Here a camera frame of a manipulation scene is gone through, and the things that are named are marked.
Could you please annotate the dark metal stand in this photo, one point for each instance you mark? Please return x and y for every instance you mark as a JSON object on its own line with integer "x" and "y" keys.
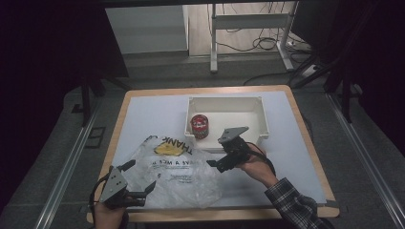
{"x": 342, "y": 92}
{"x": 90, "y": 95}

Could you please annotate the person's left hand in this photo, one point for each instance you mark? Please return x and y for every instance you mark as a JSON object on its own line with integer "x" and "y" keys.
{"x": 108, "y": 216}

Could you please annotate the red candy jar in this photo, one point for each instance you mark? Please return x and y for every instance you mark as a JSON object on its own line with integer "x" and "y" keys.
{"x": 199, "y": 126}

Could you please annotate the person's right hand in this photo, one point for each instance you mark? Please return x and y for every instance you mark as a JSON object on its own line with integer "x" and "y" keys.
{"x": 258, "y": 168}

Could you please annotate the clear plastic bag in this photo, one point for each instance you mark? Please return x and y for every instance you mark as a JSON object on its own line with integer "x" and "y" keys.
{"x": 178, "y": 178}

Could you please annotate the white power strip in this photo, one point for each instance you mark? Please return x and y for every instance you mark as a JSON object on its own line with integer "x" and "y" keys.
{"x": 309, "y": 70}

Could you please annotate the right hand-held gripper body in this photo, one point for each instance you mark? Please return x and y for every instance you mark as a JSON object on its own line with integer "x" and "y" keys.
{"x": 234, "y": 149}

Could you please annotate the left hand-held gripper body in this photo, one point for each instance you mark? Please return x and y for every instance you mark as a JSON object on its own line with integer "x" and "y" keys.
{"x": 115, "y": 188}

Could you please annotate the white plastic bin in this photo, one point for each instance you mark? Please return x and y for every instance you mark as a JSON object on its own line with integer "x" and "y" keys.
{"x": 229, "y": 117}

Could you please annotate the white table mat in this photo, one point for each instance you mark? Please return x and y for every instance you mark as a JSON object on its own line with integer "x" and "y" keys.
{"x": 153, "y": 114}

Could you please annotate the grey metal floor rail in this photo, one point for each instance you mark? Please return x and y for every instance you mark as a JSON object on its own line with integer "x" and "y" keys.
{"x": 65, "y": 171}
{"x": 366, "y": 156}

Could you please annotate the white metal desk frame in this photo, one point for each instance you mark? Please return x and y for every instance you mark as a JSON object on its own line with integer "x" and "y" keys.
{"x": 250, "y": 22}

